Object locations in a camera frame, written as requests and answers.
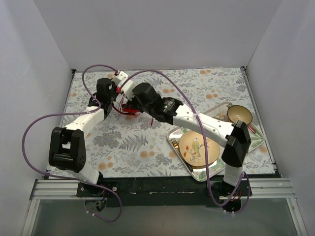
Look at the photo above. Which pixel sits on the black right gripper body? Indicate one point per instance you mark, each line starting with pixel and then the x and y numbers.
pixel 134 106

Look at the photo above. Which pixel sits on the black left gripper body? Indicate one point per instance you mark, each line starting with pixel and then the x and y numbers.
pixel 108 105

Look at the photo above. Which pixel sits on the red and black headphones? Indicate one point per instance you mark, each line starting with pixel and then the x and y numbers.
pixel 126 110

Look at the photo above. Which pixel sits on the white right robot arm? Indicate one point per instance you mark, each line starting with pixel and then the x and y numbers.
pixel 233 138

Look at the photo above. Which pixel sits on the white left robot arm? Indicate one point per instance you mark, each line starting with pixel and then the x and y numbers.
pixel 67 146

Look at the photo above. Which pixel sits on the floral tablecloth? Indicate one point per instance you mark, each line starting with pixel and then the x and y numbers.
pixel 128 146

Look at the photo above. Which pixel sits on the gold fork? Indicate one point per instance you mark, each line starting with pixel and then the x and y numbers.
pixel 174 143

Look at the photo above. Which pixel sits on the beige bird plate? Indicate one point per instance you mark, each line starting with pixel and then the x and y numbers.
pixel 191 146

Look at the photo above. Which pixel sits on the cream bowl with dark rim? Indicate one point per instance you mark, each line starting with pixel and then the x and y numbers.
pixel 237 112

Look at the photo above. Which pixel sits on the copper knife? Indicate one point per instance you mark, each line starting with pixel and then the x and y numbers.
pixel 252 129

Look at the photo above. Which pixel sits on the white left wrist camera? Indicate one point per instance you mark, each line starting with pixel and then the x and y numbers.
pixel 120 79

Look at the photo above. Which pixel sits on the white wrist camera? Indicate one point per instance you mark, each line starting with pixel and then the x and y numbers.
pixel 120 79
pixel 126 87

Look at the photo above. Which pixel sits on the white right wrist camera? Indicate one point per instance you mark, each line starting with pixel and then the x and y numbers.
pixel 126 87

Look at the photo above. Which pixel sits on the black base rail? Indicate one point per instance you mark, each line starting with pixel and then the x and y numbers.
pixel 147 191

